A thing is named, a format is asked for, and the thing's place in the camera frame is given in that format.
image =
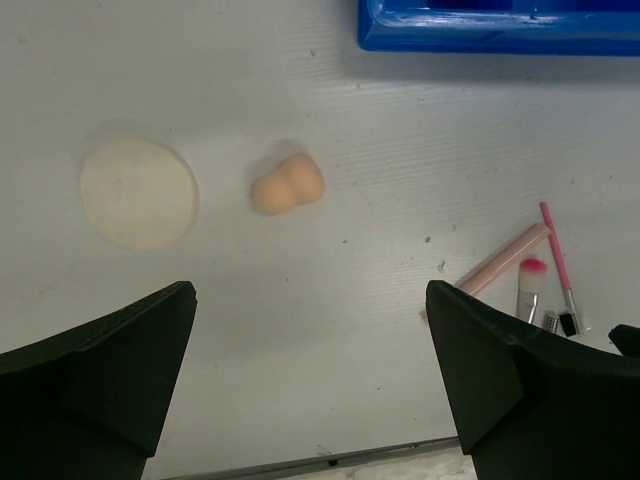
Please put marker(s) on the thin pink brush black tip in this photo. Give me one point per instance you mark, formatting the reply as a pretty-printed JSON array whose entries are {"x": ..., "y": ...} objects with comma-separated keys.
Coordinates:
[{"x": 570, "y": 318}]

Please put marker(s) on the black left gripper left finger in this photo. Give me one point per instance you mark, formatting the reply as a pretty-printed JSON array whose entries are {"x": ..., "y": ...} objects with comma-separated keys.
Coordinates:
[{"x": 91, "y": 402}]

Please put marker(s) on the blue plastic organizer tray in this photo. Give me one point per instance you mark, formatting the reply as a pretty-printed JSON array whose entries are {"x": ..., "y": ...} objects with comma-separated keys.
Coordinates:
[{"x": 520, "y": 27}]

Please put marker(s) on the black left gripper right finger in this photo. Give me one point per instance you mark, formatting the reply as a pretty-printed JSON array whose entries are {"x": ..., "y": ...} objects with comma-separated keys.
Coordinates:
[{"x": 528, "y": 404}]

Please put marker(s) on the beige pink pencil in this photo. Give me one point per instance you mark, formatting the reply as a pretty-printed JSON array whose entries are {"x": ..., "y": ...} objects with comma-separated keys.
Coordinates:
[{"x": 506, "y": 257}]

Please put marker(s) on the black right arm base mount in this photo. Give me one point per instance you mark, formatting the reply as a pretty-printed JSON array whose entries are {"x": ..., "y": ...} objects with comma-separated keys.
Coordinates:
[{"x": 626, "y": 339}]

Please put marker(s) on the peach makeup sponge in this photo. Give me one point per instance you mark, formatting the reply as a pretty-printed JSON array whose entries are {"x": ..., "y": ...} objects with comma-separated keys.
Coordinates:
[{"x": 296, "y": 182}]

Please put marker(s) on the round beige powder puff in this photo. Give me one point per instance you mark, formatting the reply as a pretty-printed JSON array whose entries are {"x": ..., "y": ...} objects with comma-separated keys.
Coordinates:
[{"x": 139, "y": 194}]

